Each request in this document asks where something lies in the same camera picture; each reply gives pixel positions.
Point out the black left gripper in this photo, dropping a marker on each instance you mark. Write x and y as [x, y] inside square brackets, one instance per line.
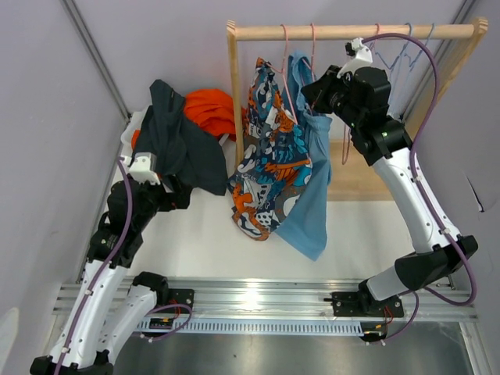
[180, 198]

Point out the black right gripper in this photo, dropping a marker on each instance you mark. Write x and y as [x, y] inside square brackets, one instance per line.
[326, 84]

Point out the dark navy shorts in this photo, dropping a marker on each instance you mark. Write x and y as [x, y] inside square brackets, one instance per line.
[183, 152]

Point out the patterned colourful shorts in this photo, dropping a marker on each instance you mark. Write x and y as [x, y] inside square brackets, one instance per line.
[276, 165]

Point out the orange shorts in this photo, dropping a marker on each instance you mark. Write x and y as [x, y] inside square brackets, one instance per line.
[212, 109]

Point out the light blue shorts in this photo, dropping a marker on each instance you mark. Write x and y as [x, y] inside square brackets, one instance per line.
[305, 227]

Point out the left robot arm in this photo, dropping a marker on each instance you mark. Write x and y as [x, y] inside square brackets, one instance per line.
[93, 337]

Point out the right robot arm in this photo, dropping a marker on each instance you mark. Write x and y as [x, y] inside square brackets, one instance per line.
[439, 249]

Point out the white plastic basket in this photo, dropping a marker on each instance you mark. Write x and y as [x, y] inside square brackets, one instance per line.
[129, 129]

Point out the wooden clothes rack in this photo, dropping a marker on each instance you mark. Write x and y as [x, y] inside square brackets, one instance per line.
[355, 181]

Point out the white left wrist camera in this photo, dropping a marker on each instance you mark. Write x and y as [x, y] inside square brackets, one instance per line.
[141, 168]

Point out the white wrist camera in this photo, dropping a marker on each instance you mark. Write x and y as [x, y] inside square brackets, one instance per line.
[360, 54]
[141, 168]

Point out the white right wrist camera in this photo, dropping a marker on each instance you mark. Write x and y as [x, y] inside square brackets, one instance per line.
[360, 54]

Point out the aluminium mounting rail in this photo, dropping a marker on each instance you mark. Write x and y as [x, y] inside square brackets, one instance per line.
[270, 299]

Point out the slotted cable duct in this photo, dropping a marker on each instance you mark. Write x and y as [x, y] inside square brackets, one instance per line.
[154, 326]

